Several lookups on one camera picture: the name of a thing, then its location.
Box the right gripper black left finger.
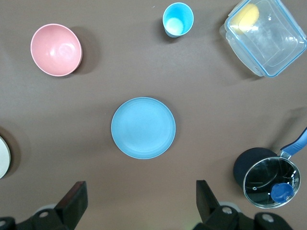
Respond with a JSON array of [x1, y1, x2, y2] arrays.
[[0, 181, 88, 230]]

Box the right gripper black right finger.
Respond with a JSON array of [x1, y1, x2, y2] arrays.
[[195, 180, 292, 230]]

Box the blue plate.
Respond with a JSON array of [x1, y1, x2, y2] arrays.
[[110, 96, 177, 160]]

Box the glass lid blue knob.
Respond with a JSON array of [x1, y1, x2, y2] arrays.
[[242, 156, 302, 209]]

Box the beige plate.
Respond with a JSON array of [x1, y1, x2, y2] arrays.
[[0, 135, 12, 180]]

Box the pink bowl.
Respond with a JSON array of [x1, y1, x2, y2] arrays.
[[30, 23, 83, 78]]

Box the clear container blue seal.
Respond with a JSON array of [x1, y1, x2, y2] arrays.
[[219, 0, 307, 79]]

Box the light blue cup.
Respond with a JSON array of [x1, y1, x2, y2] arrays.
[[162, 2, 194, 38]]

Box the yellow round sponge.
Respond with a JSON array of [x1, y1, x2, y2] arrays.
[[229, 3, 260, 34]]

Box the black pot blue handle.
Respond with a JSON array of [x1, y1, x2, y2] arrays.
[[232, 126, 307, 190]]

